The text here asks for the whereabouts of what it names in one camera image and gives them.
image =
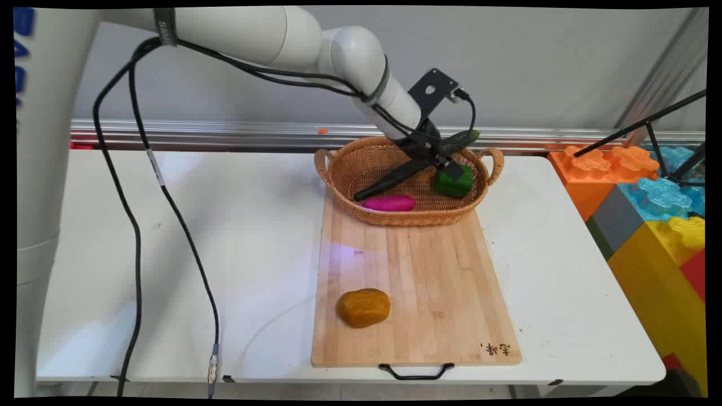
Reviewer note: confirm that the aluminium corner post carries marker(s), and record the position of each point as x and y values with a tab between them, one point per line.
663	70

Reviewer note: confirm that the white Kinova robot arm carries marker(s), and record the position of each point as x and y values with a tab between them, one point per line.
248	34

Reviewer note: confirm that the grey toy building block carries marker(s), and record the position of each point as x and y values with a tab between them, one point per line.
612	217

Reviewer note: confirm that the blue toy building block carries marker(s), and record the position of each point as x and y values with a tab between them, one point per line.
663	192

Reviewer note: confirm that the orange toy building block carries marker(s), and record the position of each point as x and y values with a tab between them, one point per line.
592	169

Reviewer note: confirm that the green bell pepper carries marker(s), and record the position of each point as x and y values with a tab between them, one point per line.
453	181

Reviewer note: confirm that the woven wicker basket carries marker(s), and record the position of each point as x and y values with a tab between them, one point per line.
361	169

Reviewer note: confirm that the aluminium rail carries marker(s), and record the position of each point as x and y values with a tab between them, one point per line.
225	134

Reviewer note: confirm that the yellow toy building block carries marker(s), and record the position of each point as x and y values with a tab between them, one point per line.
660	282

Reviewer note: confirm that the dark green cucumber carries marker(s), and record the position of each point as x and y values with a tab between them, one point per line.
389	180

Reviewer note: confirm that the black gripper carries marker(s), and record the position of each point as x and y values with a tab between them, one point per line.
420	145

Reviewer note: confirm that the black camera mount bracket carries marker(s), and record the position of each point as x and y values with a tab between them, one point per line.
433	87

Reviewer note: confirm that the wooden cutting board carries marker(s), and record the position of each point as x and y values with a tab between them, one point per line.
417	282

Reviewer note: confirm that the brown potato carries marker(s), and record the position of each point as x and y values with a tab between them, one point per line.
364	307

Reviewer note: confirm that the small grey wrist camera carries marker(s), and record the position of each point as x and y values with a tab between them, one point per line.
454	95

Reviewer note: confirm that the purple sweet potato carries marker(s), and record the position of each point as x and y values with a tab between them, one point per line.
388	203

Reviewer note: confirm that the red toy building block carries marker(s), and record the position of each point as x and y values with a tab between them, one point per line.
695	273

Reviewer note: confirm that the black tripod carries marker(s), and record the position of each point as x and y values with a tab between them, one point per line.
654	127

